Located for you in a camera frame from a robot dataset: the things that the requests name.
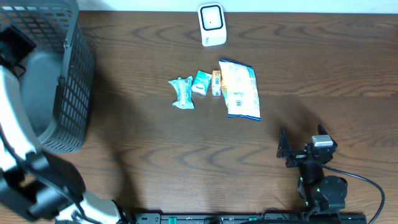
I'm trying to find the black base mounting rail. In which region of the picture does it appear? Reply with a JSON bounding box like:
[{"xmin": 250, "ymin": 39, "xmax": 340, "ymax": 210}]
[{"xmin": 134, "ymin": 211, "xmax": 367, "ymax": 224}]

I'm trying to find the white barcode scanner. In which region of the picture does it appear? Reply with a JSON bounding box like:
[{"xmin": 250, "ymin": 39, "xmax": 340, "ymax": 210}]
[{"xmin": 197, "ymin": 3, "xmax": 227, "ymax": 47}]

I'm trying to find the teal Kleenex tissue pack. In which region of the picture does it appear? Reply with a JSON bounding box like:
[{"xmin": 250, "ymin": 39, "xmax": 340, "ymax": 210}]
[{"xmin": 192, "ymin": 71, "xmax": 212, "ymax": 96}]

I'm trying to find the cream blue chips bag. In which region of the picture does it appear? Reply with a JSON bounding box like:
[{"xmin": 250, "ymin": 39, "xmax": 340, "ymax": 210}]
[{"xmin": 219, "ymin": 58, "xmax": 261, "ymax": 121}]

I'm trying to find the grey plastic mesh basket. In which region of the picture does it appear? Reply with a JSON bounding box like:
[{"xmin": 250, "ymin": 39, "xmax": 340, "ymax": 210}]
[{"xmin": 1, "ymin": 0, "xmax": 94, "ymax": 154}]

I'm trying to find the mint green wipes packet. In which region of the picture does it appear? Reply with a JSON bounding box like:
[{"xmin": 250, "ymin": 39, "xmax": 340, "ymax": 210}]
[{"xmin": 169, "ymin": 76, "xmax": 195, "ymax": 110}]

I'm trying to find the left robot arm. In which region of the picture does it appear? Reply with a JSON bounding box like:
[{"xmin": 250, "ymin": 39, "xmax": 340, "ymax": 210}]
[{"xmin": 1, "ymin": 26, "xmax": 135, "ymax": 223}]

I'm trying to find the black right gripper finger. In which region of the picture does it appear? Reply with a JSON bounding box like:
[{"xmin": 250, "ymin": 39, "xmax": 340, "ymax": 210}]
[
  {"xmin": 318, "ymin": 124, "xmax": 338, "ymax": 146},
  {"xmin": 276, "ymin": 128, "xmax": 292, "ymax": 158}
]

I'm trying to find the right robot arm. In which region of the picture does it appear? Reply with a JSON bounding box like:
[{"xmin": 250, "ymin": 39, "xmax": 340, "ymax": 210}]
[{"xmin": 277, "ymin": 125, "xmax": 348, "ymax": 223}]

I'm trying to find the orange Kleenex tissue pack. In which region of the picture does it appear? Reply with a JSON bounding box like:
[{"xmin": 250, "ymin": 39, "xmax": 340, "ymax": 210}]
[{"xmin": 211, "ymin": 70, "xmax": 221, "ymax": 96}]

